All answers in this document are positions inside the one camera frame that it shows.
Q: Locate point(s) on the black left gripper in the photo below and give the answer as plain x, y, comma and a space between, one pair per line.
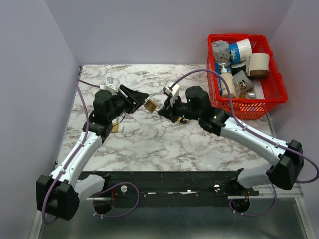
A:
134, 98

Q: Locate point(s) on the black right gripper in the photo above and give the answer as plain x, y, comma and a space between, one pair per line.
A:
168, 110

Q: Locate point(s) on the round brass padlock with keys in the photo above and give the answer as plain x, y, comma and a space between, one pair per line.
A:
150, 105

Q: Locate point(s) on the large brass padlock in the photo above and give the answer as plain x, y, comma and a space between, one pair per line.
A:
115, 128

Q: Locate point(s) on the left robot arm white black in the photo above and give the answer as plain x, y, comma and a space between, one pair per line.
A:
60, 193

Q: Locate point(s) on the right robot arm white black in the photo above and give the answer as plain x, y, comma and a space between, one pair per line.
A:
283, 166

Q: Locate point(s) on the lotion pump bottle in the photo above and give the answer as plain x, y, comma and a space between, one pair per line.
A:
227, 76

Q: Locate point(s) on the red plastic basket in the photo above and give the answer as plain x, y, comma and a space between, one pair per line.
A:
269, 92

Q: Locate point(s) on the printed grey cup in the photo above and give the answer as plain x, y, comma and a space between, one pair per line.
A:
241, 83

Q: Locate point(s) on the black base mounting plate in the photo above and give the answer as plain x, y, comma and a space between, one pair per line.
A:
170, 189

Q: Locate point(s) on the blue white paper cup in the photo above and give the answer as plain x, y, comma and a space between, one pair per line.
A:
240, 51

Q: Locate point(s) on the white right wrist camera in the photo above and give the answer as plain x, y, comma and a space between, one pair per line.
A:
171, 92

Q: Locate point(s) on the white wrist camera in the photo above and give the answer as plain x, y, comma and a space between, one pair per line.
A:
109, 85
171, 92

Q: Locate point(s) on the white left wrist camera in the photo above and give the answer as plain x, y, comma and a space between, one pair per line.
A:
109, 85

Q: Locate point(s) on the aluminium rail frame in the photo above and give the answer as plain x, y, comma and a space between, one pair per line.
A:
288, 220

